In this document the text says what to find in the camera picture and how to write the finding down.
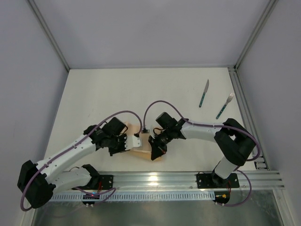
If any beige satin napkin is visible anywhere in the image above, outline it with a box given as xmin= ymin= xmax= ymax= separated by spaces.
xmin=125 ymin=121 xmax=151 ymax=161

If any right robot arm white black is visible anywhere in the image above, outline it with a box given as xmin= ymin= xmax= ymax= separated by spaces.
xmin=148 ymin=112 xmax=256 ymax=188

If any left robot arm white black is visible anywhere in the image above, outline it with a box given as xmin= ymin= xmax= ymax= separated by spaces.
xmin=17 ymin=117 xmax=128 ymax=209

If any left controller board with led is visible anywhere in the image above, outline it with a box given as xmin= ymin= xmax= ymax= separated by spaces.
xmin=82 ymin=194 xmax=99 ymax=206

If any right controller board yellow plug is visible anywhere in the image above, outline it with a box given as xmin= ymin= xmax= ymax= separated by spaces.
xmin=214 ymin=191 xmax=230 ymax=205

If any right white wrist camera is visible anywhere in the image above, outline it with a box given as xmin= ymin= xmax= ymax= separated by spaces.
xmin=140 ymin=127 xmax=155 ymax=142

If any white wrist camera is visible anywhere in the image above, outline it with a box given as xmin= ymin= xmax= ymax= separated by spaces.
xmin=125 ymin=135 xmax=142 ymax=150
xmin=140 ymin=127 xmax=155 ymax=142

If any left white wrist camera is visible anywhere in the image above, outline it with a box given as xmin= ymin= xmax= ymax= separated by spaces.
xmin=125 ymin=135 xmax=142 ymax=150

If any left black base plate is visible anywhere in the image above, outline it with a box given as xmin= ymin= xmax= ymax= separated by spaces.
xmin=77 ymin=175 xmax=114 ymax=191

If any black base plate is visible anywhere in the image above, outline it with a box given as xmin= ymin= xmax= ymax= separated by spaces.
xmin=196 ymin=172 xmax=240 ymax=189
xmin=77 ymin=175 xmax=114 ymax=191

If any slotted grey cable duct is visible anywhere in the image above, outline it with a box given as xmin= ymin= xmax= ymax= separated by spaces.
xmin=50 ymin=191 xmax=214 ymax=202

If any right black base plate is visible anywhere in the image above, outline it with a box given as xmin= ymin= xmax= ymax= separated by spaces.
xmin=196 ymin=172 xmax=240 ymax=189

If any green handled knife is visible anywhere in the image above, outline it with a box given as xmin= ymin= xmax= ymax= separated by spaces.
xmin=199 ymin=80 xmax=209 ymax=108

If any green handled fork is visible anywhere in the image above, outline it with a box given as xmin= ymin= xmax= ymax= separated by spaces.
xmin=216 ymin=93 xmax=235 ymax=119

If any right side aluminium rail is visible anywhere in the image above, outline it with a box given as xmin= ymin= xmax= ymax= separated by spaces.
xmin=228 ymin=66 xmax=269 ymax=170

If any aluminium rail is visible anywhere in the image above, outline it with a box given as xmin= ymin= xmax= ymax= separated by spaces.
xmin=99 ymin=171 xmax=284 ymax=190
xmin=228 ymin=66 xmax=269 ymax=170

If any front aluminium rail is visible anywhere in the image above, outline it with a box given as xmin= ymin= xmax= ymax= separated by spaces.
xmin=99 ymin=171 xmax=284 ymax=190

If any left corner aluminium post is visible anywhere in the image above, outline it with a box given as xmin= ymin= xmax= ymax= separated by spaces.
xmin=26 ymin=0 xmax=71 ymax=72

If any corner aluminium post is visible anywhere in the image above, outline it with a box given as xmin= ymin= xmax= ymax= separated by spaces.
xmin=234 ymin=0 xmax=278 ymax=70
xmin=26 ymin=0 xmax=71 ymax=72

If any right corner aluminium post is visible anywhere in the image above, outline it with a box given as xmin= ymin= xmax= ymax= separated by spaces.
xmin=234 ymin=0 xmax=278 ymax=70

